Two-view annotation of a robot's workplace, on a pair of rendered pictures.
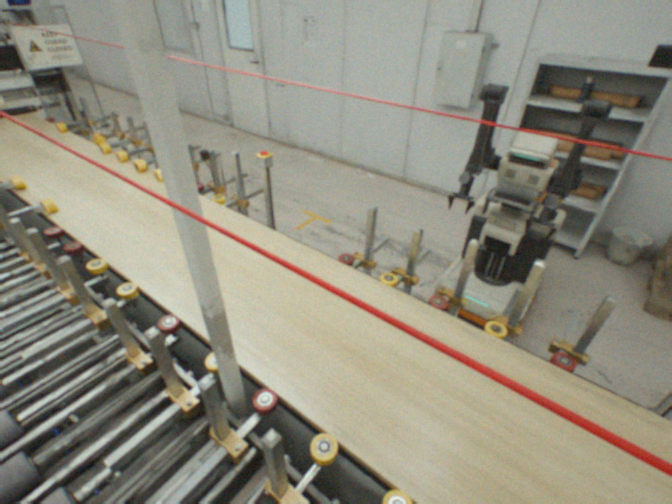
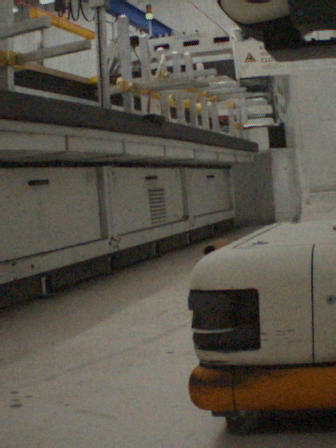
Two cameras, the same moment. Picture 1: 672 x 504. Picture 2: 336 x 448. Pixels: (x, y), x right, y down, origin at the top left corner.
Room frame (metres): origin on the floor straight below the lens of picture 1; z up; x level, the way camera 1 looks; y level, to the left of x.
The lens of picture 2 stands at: (1.42, -2.06, 0.37)
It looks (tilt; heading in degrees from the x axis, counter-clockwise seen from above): 3 degrees down; 72
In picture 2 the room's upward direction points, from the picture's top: 5 degrees counter-clockwise
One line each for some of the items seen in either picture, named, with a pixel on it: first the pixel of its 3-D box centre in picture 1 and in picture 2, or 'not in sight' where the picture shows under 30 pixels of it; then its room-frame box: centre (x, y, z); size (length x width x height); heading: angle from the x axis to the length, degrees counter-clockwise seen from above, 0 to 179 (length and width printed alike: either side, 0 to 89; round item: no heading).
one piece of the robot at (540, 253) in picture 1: (509, 234); not in sight; (2.21, -1.24, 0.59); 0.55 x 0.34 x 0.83; 53
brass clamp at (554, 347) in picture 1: (568, 351); not in sight; (0.97, -0.96, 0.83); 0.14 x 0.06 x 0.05; 53
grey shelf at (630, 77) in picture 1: (563, 160); not in sight; (3.18, -2.01, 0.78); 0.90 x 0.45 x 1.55; 53
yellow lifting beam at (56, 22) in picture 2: not in sight; (65, 24); (2.78, 5.88, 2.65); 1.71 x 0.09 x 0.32; 53
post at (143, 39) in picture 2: (217, 183); (146, 81); (2.30, 0.83, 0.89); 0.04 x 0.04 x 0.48; 53
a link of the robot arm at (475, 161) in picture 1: (483, 132); not in sight; (1.90, -0.74, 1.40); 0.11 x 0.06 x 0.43; 53
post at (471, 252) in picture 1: (461, 284); not in sight; (1.25, -0.57, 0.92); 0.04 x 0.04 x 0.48; 53
